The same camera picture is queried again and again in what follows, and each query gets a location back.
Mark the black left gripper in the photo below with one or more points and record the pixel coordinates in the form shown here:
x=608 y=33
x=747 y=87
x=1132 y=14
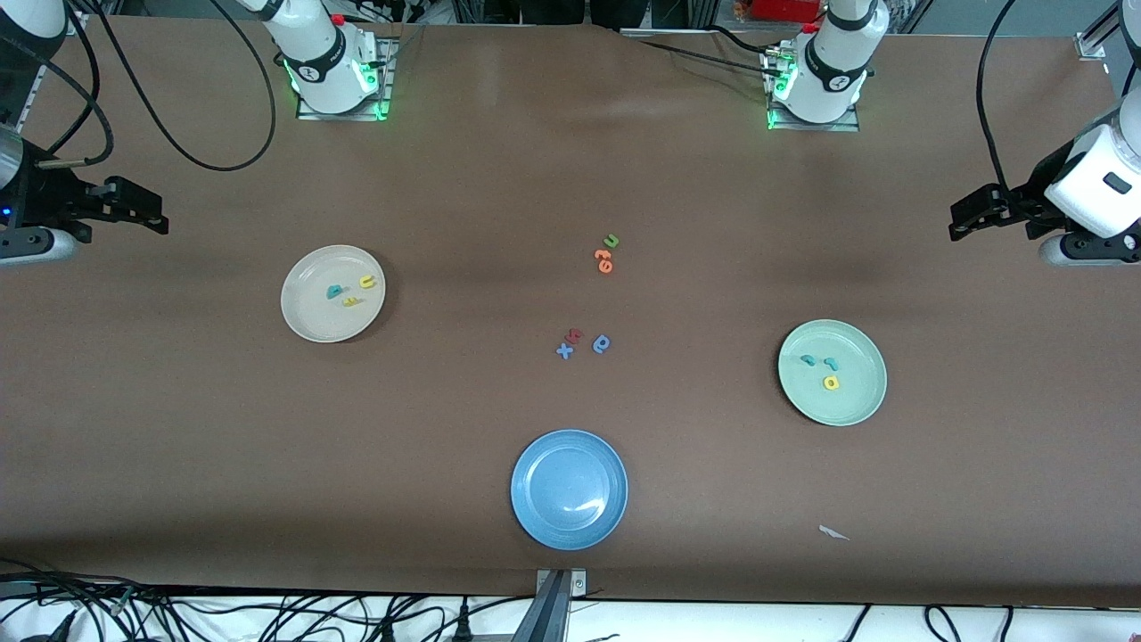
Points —
x=1022 y=200

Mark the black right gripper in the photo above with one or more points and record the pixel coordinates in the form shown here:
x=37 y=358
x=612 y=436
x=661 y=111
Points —
x=46 y=196

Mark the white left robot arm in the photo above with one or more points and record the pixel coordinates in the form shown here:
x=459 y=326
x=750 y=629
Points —
x=829 y=71

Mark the beige brown plate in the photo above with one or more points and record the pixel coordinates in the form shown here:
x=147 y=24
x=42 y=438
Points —
x=321 y=323

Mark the light green plate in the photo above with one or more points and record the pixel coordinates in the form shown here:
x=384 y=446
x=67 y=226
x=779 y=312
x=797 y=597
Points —
x=847 y=406

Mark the red box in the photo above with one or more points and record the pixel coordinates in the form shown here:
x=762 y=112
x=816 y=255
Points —
x=784 y=9

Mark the white paper scrap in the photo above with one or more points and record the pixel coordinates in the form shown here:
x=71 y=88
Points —
x=832 y=532

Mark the blue foam letter a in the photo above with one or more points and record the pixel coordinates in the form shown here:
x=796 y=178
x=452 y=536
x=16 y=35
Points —
x=606 y=345

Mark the blue plate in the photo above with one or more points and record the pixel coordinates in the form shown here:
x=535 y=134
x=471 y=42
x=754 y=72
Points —
x=569 y=489

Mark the dark aluminium profile beam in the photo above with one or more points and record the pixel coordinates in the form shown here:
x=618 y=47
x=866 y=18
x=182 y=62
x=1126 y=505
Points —
x=545 y=615

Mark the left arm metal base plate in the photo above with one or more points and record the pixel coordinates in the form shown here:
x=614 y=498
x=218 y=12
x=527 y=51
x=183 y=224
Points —
x=842 y=127

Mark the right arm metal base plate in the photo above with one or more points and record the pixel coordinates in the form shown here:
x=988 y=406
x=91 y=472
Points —
x=387 y=71

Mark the silver corner bracket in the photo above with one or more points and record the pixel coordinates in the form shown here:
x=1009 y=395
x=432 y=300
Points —
x=578 y=584

